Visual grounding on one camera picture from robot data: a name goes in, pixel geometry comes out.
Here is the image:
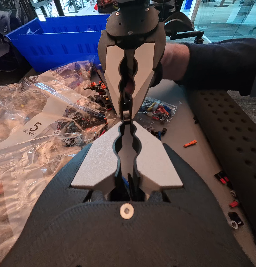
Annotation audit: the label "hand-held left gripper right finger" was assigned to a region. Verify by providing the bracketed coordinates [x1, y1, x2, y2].
[131, 121, 183, 201]

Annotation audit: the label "dark lego set box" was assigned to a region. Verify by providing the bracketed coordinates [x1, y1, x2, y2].
[0, 0, 37, 71]

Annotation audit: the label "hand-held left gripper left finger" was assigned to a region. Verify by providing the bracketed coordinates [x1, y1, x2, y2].
[71, 121, 122, 199]

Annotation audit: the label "pile of clear lego bags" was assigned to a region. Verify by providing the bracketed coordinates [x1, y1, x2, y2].
[0, 60, 117, 251]

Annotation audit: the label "small zip bag of pins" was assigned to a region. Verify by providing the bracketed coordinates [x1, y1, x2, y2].
[138, 97, 178, 123]

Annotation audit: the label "black perforated pad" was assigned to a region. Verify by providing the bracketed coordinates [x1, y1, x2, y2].
[188, 90, 256, 240]

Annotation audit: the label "dark grey lego chassis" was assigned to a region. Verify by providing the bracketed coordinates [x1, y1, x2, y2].
[83, 69, 116, 111]

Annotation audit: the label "colourful lego set box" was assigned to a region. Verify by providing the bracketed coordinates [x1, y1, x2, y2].
[97, 0, 120, 13]

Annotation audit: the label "heap of loose lego parts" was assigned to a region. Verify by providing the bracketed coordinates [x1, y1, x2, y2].
[121, 175, 134, 201]

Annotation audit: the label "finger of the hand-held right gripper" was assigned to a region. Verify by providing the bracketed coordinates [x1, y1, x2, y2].
[128, 42, 156, 119]
[105, 44, 128, 118]

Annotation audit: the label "person's right forearm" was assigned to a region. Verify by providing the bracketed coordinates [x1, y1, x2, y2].
[176, 38, 256, 97]

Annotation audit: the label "blue plastic bin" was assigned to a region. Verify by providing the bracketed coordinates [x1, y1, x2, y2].
[5, 30, 108, 73]
[30, 14, 111, 34]

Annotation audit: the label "black connector with white pin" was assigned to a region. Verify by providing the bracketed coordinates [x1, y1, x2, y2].
[228, 212, 244, 230]

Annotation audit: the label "person's right hand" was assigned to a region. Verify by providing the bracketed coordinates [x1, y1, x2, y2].
[160, 42, 190, 82]

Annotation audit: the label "black lego piece, red pins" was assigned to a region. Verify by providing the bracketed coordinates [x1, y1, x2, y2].
[214, 171, 230, 184]

